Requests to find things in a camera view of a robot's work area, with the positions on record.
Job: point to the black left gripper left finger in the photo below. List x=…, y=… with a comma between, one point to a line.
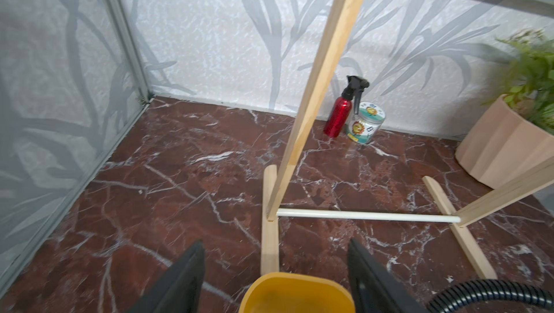
x=179, y=287

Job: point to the round printed tin can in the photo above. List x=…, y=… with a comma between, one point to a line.
x=363, y=125

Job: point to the terracotta flower pot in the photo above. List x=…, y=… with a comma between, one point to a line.
x=502, y=145

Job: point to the yellow plastic tray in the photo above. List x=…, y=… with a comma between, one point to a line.
x=288, y=292

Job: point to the red spray bottle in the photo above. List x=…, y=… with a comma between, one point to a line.
x=349, y=99

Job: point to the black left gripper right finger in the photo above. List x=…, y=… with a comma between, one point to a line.
x=373, y=289

